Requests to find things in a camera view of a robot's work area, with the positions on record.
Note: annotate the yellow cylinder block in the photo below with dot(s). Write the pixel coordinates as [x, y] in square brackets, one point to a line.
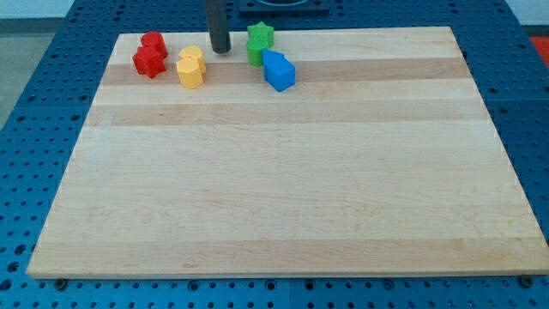
[195, 52]

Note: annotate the green star block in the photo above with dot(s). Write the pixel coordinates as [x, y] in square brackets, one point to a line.
[262, 32]

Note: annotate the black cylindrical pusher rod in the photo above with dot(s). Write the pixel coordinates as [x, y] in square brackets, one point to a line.
[218, 29]

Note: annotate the red cylinder block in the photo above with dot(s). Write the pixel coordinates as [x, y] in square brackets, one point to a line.
[155, 40]

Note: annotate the red star block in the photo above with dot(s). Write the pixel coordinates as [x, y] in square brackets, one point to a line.
[148, 62]

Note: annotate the blue pentagon block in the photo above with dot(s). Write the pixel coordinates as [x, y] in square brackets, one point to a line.
[278, 71]

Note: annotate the green cylinder block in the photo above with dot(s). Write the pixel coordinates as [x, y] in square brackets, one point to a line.
[254, 48]

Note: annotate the yellow hexagon block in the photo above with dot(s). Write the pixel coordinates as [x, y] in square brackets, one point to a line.
[189, 72]

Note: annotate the wooden board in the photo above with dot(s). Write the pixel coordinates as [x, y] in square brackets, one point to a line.
[381, 160]

